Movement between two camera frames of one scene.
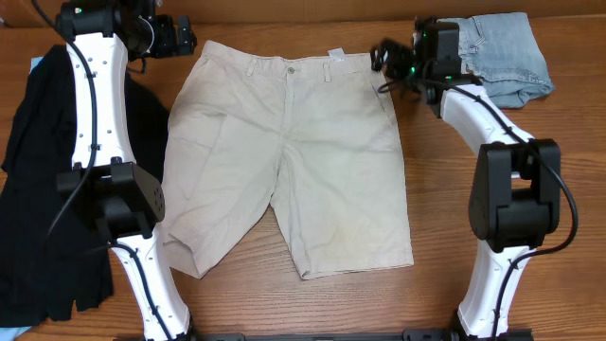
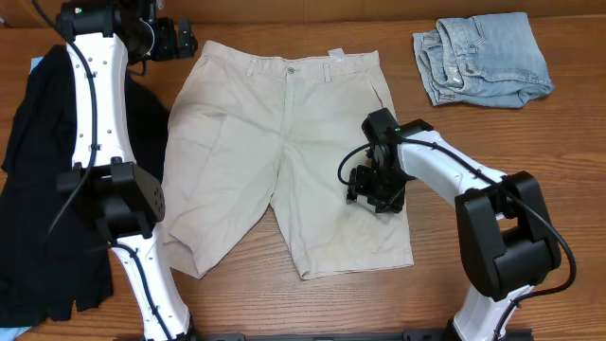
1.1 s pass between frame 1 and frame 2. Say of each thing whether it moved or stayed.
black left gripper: stayed
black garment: stayed
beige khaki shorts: stayed
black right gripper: moved
